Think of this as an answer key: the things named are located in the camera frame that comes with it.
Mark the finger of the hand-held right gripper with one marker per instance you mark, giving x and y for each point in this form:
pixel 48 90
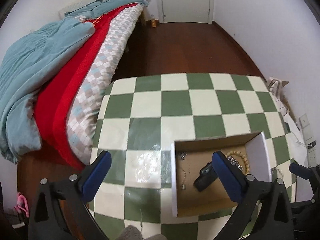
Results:
pixel 298 169

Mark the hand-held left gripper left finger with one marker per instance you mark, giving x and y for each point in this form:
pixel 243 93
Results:
pixel 96 177

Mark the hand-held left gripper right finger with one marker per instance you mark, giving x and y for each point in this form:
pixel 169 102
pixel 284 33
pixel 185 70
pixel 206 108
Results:
pixel 228 180

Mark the white cardboard box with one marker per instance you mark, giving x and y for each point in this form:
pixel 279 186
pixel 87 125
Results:
pixel 257 155

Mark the silver rhinestone hair clip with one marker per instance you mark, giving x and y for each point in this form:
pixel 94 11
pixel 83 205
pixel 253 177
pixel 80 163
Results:
pixel 235 162

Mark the black hair clip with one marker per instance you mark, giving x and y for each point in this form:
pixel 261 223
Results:
pixel 203 180

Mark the white power strip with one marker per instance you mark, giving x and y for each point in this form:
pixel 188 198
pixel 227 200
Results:
pixel 308 135

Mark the small silver earrings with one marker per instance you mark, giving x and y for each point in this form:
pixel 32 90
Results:
pixel 182 156

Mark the grey knit cloth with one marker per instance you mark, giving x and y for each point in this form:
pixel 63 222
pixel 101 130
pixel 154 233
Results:
pixel 130 233

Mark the pink hanger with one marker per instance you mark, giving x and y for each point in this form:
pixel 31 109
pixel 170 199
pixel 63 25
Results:
pixel 21 205

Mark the white checked cloth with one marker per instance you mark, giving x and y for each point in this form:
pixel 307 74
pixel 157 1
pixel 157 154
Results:
pixel 277 87

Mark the green white checkered tablecloth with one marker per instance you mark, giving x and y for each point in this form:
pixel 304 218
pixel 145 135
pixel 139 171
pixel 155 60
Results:
pixel 175 105

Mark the red blanket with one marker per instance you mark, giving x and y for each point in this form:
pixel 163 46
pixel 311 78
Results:
pixel 75 80

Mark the diamond pattern mattress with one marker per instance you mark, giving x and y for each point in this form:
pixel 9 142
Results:
pixel 105 62

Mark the bed with blankets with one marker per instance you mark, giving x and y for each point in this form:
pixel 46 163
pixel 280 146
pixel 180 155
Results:
pixel 37 62

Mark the small amber bottle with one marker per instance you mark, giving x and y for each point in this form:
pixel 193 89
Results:
pixel 153 22

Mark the white door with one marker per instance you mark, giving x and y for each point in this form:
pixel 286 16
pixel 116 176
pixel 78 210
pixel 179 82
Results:
pixel 186 0

